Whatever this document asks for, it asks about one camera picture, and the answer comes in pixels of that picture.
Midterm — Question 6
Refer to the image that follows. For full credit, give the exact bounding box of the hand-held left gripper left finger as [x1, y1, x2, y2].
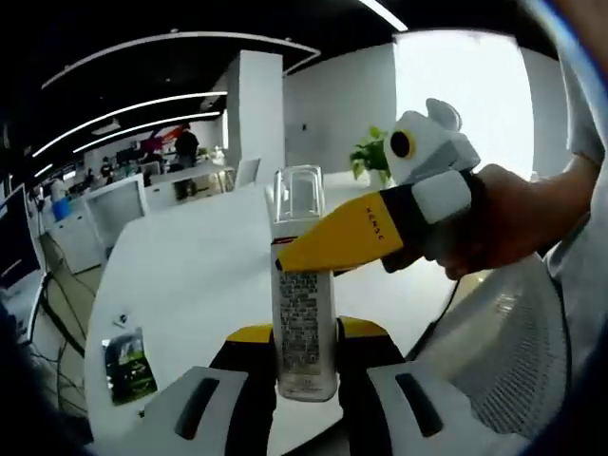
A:
[142, 325, 276, 456]

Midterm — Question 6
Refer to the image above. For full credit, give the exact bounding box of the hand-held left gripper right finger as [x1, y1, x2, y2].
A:
[337, 316, 495, 456]

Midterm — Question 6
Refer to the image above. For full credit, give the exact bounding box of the red-label white skincare bottle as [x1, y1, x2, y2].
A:
[269, 164, 339, 404]

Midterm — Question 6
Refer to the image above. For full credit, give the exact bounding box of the person's right hand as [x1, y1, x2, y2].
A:
[429, 163, 558, 282]

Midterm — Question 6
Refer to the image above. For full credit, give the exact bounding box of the potted green plant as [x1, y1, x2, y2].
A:
[349, 125, 395, 189]

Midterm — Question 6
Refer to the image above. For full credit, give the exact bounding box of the green printed packet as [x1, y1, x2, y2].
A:
[101, 326, 159, 407]

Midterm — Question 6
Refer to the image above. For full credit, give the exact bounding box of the person's grey clothing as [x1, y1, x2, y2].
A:
[541, 28, 608, 428]

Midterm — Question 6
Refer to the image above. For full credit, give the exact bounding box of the white office desk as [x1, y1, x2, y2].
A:
[142, 163, 237, 213]

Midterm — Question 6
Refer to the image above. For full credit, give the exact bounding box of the grey mesh office chair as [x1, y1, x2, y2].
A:
[408, 256, 571, 438]

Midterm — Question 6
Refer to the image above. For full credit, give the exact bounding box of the white frosted-panel cabinet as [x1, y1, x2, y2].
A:
[45, 173, 148, 275]

